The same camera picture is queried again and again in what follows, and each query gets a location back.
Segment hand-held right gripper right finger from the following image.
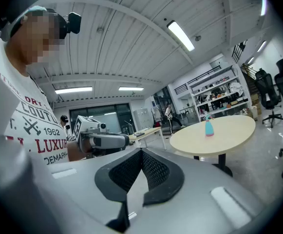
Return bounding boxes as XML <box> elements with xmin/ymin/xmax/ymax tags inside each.
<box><xmin>141</xmin><ymin>147</ymin><xmax>185</xmax><ymax>207</ymax></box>

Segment person's white printed shirt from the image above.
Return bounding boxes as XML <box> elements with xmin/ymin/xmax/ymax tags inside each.
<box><xmin>0</xmin><ymin>37</ymin><xmax>70</xmax><ymax>166</ymax></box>

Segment black head camera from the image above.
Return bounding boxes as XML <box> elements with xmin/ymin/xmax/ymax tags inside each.
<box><xmin>58</xmin><ymin>12</ymin><xmax>82</xmax><ymax>40</ymax></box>

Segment grey locker cabinet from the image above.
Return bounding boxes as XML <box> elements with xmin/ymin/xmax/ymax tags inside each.
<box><xmin>133</xmin><ymin>108</ymin><xmax>149</xmax><ymax>132</ymax></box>

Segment black staircase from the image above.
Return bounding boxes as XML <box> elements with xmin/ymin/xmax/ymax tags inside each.
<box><xmin>231</xmin><ymin>39</ymin><xmax>260</xmax><ymax>102</ymax></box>

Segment teal spray bottle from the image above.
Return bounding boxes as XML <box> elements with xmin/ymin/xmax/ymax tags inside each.
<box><xmin>205</xmin><ymin>119</ymin><xmax>215</xmax><ymax>137</ymax></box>

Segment person's head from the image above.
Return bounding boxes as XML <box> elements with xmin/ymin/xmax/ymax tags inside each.
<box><xmin>3</xmin><ymin>5</ymin><xmax>67</xmax><ymax>71</ymax></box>

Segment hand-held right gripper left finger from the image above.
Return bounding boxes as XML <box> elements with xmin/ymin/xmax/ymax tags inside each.
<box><xmin>94</xmin><ymin>148</ymin><xmax>142</xmax><ymax>233</ymax></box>

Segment wooden desk with white legs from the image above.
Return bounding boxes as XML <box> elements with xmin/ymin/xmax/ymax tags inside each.
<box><xmin>128</xmin><ymin>127</ymin><xmax>168</xmax><ymax>151</ymax></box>

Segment white waste bin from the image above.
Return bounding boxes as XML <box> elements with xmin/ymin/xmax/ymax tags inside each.
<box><xmin>250</xmin><ymin>105</ymin><xmax>259</xmax><ymax>122</ymax></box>

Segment person's left forearm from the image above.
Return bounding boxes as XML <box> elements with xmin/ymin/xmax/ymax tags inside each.
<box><xmin>67</xmin><ymin>136</ymin><xmax>93</xmax><ymax>162</ymax></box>

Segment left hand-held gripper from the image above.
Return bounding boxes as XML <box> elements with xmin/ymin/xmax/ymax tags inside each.
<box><xmin>73</xmin><ymin>115</ymin><xmax>130</xmax><ymax>150</ymax></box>

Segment stacked brown cardboard boxes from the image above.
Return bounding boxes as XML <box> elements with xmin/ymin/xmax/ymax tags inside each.
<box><xmin>250</xmin><ymin>93</ymin><xmax>263</xmax><ymax>116</ymax></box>

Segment white shelving unit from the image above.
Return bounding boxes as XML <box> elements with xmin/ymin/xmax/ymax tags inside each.
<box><xmin>189</xmin><ymin>63</ymin><xmax>253</xmax><ymax>123</ymax></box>

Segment white crumpled cloth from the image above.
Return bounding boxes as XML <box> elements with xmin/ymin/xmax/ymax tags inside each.
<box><xmin>229</xmin><ymin>81</ymin><xmax>242</xmax><ymax>94</ymax></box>

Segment light blue headband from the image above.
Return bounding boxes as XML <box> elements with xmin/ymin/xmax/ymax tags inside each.
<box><xmin>21</xmin><ymin>5</ymin><xmax>48</xmax><ymax>18</ymax></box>

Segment round beige table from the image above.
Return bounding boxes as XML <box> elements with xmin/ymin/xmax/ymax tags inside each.
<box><xmin>169</xmin><ymin>115</ymin><xmax>257</xmax><ymax>177</ymax></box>

